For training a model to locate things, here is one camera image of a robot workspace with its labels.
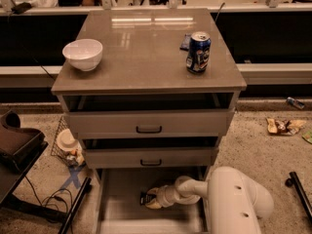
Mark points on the wire basket with items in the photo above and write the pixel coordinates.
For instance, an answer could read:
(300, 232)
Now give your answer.
(66, 147)

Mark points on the brown chip bag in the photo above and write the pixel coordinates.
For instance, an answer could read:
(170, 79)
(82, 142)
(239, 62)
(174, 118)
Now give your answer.
(284, 127)

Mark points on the black rxbar chocolate bar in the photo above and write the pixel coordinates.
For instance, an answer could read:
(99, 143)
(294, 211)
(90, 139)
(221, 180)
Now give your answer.
(146, 198)

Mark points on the grey drawer cabinet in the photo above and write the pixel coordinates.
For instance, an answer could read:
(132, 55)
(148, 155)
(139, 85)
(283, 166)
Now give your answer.
(143, 66)

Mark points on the blue tape cross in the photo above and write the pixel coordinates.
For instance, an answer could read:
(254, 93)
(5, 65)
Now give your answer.
(73, 177)

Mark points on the bottom grey drawer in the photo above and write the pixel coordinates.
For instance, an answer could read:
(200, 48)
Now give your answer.
(120, 211)

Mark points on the white ceramic bowl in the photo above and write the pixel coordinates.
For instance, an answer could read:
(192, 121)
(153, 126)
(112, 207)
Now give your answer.
(83, 54)

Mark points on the black wheeled base leg right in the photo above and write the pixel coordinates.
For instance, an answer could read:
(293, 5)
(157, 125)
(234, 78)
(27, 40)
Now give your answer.
(293, 180)

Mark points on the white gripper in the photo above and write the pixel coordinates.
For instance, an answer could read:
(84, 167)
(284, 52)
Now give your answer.
(163, 196)

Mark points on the blue soda can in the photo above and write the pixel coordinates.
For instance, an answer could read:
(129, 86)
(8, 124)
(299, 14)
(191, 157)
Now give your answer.
(199, 52)

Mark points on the small blue can on floor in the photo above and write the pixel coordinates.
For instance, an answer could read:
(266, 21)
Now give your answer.
(294, 102)

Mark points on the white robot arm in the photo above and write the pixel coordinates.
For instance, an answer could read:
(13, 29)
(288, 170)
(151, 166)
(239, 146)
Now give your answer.
(236, 202)

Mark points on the top grey drawer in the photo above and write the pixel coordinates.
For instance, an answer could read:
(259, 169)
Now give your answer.
(150, 123)

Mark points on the middle grey drawer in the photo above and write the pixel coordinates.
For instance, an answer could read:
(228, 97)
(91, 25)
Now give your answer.
(150, 152)

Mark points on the black base leg left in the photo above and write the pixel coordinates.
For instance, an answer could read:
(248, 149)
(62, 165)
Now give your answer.
(85, 188)

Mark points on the green packet on floor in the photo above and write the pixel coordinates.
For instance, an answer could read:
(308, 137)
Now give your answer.
(307, 136)

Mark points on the grey drawer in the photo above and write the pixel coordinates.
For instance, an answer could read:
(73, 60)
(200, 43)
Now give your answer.
(150, 123)
(150, 152)
(120, 211)

